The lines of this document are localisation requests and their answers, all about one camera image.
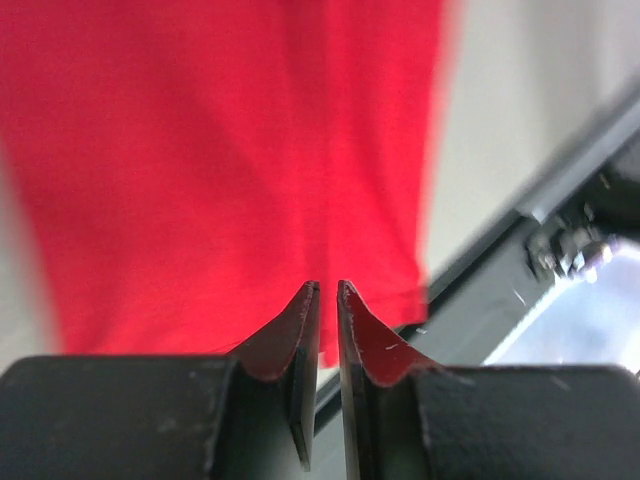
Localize red t shirt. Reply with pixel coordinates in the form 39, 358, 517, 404
1, 1, 453, 365

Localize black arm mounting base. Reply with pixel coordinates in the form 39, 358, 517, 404
309, 89, 640, 480

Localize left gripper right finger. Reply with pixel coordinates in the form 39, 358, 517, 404
337, 280, 437, 479

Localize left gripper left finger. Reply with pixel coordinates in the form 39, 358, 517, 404
227, 282, 320, 473

